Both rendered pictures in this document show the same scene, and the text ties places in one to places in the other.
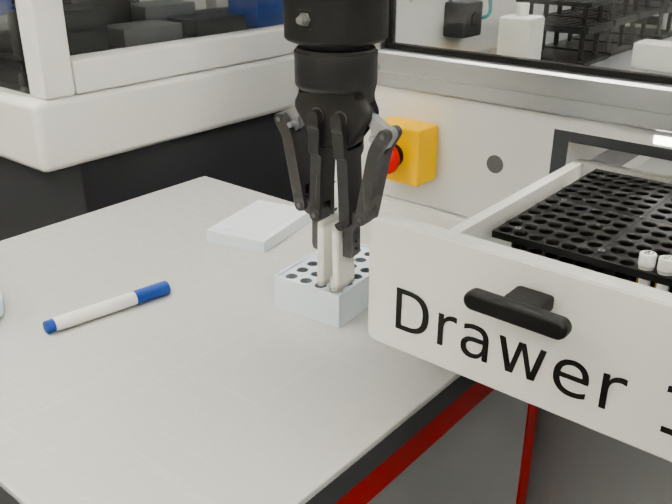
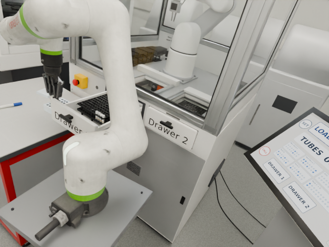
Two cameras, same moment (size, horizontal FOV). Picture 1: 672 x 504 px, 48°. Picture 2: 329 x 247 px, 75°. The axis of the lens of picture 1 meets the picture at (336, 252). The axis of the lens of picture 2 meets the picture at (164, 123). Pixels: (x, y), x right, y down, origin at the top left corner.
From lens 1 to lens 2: 0.59 m
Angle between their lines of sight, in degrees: 14
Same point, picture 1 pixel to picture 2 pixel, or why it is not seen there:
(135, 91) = (26, 54)
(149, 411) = (8, 127)
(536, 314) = (66, 119)
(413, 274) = (57, 109)
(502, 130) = (98, 81)
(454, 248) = (61, 106)
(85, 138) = (11, 64)
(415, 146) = (81, 81)
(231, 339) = (31, 115)
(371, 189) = (58, 91)
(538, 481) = not seen: hidden behind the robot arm
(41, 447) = not seen: outside the picture
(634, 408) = not seen: hidden behind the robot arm
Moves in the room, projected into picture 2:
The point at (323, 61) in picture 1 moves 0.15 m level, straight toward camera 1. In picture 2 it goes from (47, 67) to (35, 80)
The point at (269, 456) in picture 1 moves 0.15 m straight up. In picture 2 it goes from (28, 136) to (23, 108)
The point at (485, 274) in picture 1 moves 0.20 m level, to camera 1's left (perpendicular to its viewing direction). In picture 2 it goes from (65, 111) to (14, 105)
